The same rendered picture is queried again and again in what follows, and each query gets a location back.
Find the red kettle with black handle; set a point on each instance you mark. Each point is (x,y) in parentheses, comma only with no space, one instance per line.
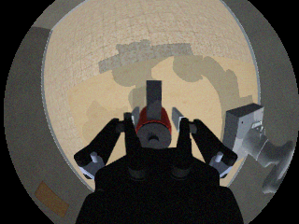
(154,125)

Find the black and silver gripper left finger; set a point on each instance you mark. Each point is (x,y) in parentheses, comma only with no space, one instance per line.
(95,155)

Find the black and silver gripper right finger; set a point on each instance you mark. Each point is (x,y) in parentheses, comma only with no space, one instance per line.
(214,152)

